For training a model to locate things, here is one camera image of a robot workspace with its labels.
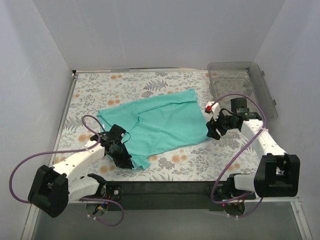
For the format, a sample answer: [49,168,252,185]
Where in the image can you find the teal t shirt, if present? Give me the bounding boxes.
[96,88,208,170]

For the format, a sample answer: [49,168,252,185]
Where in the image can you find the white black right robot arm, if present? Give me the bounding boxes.
[205,95,300,203]

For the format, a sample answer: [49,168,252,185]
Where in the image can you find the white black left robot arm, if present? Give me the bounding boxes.
[27,124,134,218]

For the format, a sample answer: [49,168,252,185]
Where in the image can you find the floral patterned table mat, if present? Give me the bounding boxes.
[50,70,260,181]

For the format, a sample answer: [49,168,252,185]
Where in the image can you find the clear plastic bin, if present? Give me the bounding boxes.
[207,61,278,122]

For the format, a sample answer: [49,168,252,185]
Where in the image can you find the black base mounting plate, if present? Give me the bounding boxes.
[84,181,257,212]

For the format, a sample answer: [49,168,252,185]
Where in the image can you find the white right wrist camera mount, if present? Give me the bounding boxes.
[204,101,221,120]

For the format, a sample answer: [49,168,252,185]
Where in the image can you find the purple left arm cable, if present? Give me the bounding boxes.
[8,114,125,227]

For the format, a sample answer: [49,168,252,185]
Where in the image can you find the aluminium frame rail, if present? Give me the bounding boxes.
[222,181,301,203]

